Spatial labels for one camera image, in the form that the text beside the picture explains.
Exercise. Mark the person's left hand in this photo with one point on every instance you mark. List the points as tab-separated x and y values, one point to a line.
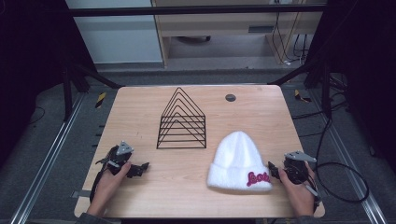
109	186

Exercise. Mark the white knitted beanie hat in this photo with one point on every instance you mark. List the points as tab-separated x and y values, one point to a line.
238	161

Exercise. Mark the person's right hand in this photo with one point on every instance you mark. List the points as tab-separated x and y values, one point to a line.
297	194

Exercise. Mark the black horizontal bar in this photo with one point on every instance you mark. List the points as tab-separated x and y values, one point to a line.
193	10

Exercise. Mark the black metal stand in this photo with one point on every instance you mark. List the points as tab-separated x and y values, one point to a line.
74	84
317	81

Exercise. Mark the yellow black striped tape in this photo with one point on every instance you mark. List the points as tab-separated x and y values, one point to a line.
300	97
100	100

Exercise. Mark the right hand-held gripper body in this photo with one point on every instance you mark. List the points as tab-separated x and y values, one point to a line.
295	169

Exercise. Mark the aluminium floor rail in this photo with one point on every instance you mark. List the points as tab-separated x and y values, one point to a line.
345	155
46	158

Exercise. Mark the white cabinet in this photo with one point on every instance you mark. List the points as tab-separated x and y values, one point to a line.
118	37

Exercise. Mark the grey metal table bracket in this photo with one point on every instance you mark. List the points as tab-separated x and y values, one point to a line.
80	194

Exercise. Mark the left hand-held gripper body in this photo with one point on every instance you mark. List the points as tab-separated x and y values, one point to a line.
120	155

